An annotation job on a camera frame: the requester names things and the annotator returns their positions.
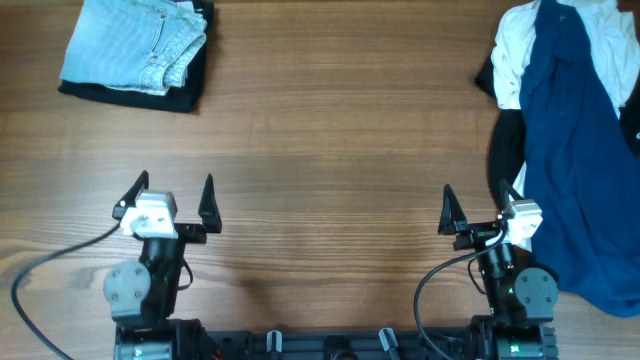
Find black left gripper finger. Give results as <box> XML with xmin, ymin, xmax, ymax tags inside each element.
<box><xmin>112</xmin><ymin>170</ymin><xmax>149</xmax><ymax>220</ymax></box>
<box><xmin>198</xmin><ymin>174</ymin><xmax>222</xmax><ymax>234</ymax></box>

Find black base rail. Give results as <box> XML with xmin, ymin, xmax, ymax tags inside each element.
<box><xmin>113</xmin><ymin>318</ymin><xmax>559</xmax><ymax>360</ymax></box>

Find light blue denim shorts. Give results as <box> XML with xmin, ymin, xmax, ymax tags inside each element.
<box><xmin>60</xmin><ymin>0</ymin><xmax>208</xmax><ymax>96</ymax></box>

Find folded black garment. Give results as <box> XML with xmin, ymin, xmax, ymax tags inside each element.
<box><xmin>58</xmin><ymin>1</ymin><xmax>215</xmax><ymax>113</ymax></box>

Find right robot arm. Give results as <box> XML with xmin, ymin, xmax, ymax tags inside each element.
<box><xmin>438</xmin><ymin>185</ymin><xmax>559</xmax><ymax>360</ymax></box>

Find black garment at right edge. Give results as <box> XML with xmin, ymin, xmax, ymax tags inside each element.
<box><xmin>619</xmin><ymin>101</ymin><xmax>639</xmax><ymax>152</ymax></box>

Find white shirt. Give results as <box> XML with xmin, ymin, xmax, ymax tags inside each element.
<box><xmin>490</xmin><ymin>0</ymin><xmax>640</xmax><ymax>251</ymax></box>

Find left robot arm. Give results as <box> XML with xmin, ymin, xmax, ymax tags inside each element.
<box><xmin>103</xmin><ymin>171</ymin><xmax>223</xmax><ymax>360</ymax></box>

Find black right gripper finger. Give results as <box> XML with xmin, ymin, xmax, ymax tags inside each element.
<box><xmin>438</xmin><ymin>184</ymin><xmax>468</xmax><ymax>235</ymax></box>
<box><xmin>498</xmin><ymin>179</ymin><xmax>523</xmax><ymax>210</ymax></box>

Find navy blue garment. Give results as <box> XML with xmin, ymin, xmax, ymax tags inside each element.
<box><xmin>520</xmin><ymin>1</ymin><xmax>639</xmax><ymax>317</ymax></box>

